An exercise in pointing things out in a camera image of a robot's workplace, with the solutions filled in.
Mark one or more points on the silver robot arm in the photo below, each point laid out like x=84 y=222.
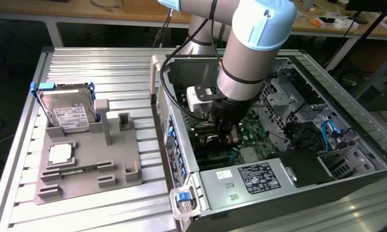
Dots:
x=255 y=48

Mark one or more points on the small orange item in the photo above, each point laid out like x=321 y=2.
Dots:
x=315 y=23

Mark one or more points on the blue case latch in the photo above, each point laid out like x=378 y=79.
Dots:
x=182 y=197

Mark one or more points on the black graphics card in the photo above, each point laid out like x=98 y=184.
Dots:
x=211 y=141

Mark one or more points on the silver metal disk bay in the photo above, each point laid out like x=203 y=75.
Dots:
x=283 y=99

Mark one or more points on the black monitor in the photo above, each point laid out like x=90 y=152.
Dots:
x=374 y=4

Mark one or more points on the wooden desk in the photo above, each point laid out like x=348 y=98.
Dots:
x=67 y=9
x=326 y=30

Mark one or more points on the grey parts rack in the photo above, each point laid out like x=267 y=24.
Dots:
x=90 y=149

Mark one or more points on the silver chipset heatsink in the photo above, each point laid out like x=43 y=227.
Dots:
x=251 y=155

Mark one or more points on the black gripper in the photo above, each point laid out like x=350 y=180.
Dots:
x=230 y=111

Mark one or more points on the black plastic shroud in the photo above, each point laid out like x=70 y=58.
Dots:
x=306 y=166

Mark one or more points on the silver CPU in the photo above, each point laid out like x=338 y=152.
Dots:
x=60 y=153

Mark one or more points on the green motherboard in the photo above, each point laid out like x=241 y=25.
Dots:
x=257 y=135

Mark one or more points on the green RAM stick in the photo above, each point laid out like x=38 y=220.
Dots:
x=74 y=172

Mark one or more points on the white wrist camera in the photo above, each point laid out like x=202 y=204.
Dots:
x=197 y=101

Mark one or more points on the hard disk with blue carrier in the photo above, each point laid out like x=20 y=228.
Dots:
x=67 y=113

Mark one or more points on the grey power supply unit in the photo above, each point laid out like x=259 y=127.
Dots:
x=226 y=193

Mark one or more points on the black open PC case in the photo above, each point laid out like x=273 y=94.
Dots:
x=310 y=205

